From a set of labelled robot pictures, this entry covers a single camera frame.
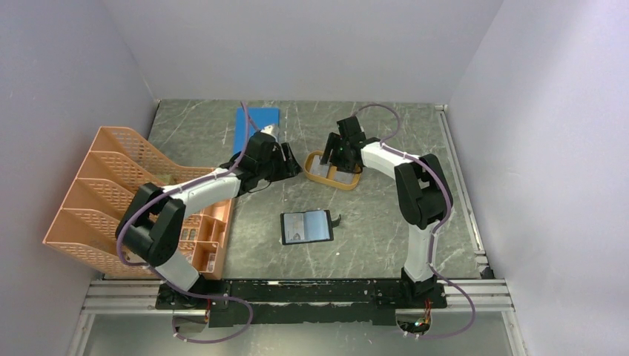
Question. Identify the silver VIP card stack left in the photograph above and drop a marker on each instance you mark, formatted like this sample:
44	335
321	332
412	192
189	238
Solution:
320	170

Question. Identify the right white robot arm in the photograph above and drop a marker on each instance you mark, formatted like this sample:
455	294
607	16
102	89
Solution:
424	198

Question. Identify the black card holder wallet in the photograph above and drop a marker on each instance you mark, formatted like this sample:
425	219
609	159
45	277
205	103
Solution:
319	226

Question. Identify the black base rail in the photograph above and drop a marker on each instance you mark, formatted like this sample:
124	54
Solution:
233	302

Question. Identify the orange mesh file rack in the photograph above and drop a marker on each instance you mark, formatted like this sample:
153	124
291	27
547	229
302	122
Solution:
117	163

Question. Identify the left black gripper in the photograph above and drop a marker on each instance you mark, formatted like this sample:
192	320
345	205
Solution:
288	167

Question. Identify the yellow oval tray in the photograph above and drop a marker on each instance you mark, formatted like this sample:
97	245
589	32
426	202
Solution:
314	156

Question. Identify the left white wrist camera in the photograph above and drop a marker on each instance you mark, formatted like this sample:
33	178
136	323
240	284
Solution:
271	130

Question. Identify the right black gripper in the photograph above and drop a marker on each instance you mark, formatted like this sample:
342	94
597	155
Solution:
331	142

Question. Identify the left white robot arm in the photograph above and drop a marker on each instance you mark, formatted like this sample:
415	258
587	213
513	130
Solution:
151	226

